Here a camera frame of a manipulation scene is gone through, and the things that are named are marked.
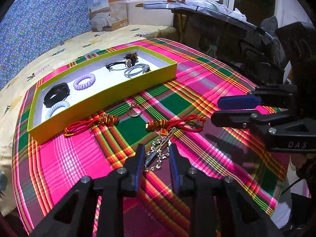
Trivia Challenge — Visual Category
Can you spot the pink green plaid cloth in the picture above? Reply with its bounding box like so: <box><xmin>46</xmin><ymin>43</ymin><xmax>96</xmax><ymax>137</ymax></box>
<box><xmin>12</xmin><ymin>39</ymin><xmax>289</xmax><ymax>232</ymax></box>

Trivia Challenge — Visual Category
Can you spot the yellow pineapple bed sheet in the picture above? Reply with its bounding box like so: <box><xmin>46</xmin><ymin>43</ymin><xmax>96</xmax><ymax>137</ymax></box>
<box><xmin>1</xmin><ymin>25</ymin><xmax>179</xmax><ymax>216</ymax></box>

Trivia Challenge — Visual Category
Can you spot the red knot cord bracelet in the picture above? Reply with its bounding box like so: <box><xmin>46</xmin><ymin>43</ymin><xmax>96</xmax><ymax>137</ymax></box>
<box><xmin>63</xmin><ymin>113</ymin><xmax>119</xmax><ymax>138</ymax></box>

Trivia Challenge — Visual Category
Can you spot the grey blue hair tie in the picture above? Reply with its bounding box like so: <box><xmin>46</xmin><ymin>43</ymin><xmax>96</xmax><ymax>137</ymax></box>
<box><xmin>123</xmin><ymin>63</ymin><xmax>151</xmax><ymax>79</ymax></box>

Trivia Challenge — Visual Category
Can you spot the gold ring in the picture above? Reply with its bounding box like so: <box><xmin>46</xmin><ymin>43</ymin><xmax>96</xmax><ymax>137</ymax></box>
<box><xmin>126</xmin><ymin>103</ymin><xmax>144</xmax><ymax>118</ymax></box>

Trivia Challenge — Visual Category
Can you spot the cardboard bedding set box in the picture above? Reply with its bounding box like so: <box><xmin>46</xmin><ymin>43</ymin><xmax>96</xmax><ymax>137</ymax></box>
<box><xmin>87</xmin><ymin>0</ymin><xmax>128</xmax><ymax>32</ymax></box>

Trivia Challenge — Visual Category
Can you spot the black fitness band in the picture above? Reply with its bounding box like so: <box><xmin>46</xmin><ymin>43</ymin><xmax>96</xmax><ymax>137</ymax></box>
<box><xmin>43</xmin><ymin>82</ymin><xmax>70</xmax><ymax>108</ymax></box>

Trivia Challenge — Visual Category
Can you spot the brown beaded black hair tie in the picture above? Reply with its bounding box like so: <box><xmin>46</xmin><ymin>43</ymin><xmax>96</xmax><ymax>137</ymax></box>
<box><xmin>105</xmin><ymin>52</ymin><xmax>139</xmax><ymax>72</ymax></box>

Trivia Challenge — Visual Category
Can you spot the blue floral headboard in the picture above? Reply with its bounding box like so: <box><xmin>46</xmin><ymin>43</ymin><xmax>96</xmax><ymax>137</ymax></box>
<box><xmin>1</xmin><ymin>0</ymin><xmax>91</xmax><ymax>87</ymax></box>

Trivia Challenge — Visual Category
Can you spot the grey covered side table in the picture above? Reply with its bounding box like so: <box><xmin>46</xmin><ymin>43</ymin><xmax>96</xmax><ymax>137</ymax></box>
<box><xmin>135</xmin><ymin>1</ymin><xmax>274</xmax><ymax>44</ymax></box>

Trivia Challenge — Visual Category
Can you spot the white plastic bag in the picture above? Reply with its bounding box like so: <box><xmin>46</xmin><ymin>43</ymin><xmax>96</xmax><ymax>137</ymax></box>
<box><xmin>185</xmin><ymin>0</ymin><xmax>247</xmax><ymax>22</ymax></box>

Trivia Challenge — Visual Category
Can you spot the silver chain bracelet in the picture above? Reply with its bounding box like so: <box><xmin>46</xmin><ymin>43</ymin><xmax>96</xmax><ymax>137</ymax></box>
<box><xmin>143</xmin><ymin>127</ymin><xmax>177</xmax><ymax>173</ymax></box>

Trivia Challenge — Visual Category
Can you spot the purple spiral hair tie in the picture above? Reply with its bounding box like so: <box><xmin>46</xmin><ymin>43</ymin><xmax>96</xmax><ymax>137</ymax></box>
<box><xmin>73</xmin><ymin>73</ymin><xmax>97</xmax><ymax>91</ymax></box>

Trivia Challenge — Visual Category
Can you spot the green white jewelry tray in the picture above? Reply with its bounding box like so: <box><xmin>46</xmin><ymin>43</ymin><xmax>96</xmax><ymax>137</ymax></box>
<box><xmin>27</xmin><ymin>45</ymin><xmax>177</xmax><ymax>144</ymax></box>

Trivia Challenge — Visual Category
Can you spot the light blue spiral hair tie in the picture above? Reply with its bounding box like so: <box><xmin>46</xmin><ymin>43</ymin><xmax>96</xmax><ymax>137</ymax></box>
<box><xmin>45</xmin><ymin>100</ymin><xmax>71</xmax><ymax>120</ymax></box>

